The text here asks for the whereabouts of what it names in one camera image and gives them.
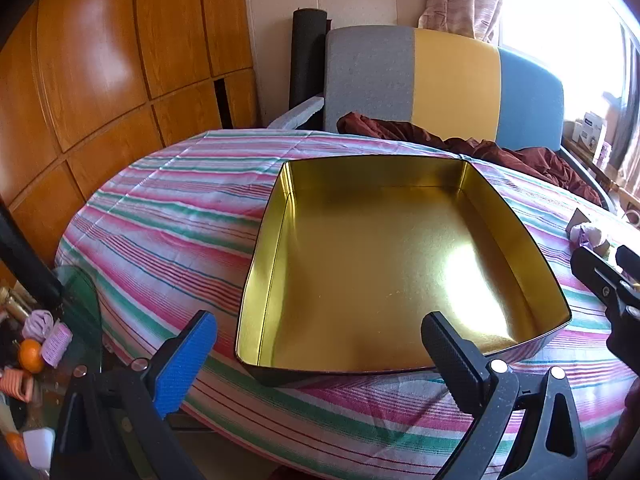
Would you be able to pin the lilac scrunchie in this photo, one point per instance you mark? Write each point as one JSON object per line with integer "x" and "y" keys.
{"x": 37, "y": 325}

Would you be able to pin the peach plastic clip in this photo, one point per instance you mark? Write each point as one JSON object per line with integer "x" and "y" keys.
{"x": 17, "y": 385}

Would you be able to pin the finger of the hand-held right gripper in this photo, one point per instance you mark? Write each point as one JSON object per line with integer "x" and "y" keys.
{"x": 631, "y": 260}
{"x": 600, "y": 280}

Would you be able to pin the white plastic bag bundle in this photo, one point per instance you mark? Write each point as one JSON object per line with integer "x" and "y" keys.
{"x": 589, "y": 236}

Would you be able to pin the wooden wardrobe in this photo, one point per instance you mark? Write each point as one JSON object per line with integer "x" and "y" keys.
{"x": 100, "y": 60}

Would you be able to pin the maroon cloth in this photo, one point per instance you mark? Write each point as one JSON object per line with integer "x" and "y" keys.
{"x": 530, "y": 160}

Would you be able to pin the black rolled mat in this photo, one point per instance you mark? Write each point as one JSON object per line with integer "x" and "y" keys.
{"x": 307, "y": 55}

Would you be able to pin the grey yellow blue sofa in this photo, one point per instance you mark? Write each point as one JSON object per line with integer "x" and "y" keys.
{"x": 450, "y": 75}

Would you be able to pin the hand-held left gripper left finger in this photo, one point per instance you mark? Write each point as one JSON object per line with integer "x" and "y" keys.
{"x": 186, "y": 360}

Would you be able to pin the white blue carton box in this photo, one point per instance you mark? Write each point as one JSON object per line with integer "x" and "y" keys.
{"x": 587, "y": 132}

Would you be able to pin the wooden block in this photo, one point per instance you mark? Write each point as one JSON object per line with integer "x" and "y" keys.
{"x": 578, "y": 221}

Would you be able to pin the person's right forearm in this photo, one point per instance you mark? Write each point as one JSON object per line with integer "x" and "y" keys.
{"x": 634, "y": 410}

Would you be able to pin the striped tablecloth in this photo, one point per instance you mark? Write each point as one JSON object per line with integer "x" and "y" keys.
{"x": 165, "y": 220}

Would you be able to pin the black pole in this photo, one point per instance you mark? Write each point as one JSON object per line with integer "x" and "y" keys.
{"x": 30, "y": 260}

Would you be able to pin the green glass side table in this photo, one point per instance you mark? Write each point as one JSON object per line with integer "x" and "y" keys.
{"x": 80, "y": 310}

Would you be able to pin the wooden desk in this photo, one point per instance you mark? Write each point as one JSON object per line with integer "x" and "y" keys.
{"x": 587, "y": 165}

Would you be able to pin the orange fruit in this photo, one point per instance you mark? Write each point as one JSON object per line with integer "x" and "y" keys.
{"x": 31, "y": 355}

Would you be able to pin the gold metal tin box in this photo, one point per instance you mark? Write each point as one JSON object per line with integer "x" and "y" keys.
{"x": 375, "y": 270}

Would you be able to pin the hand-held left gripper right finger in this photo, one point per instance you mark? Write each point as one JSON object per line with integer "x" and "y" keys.
{"x": 450, "y": 355}

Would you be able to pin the white cup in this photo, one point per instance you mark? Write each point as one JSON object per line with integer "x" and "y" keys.
{"x": 39, "y": 447}

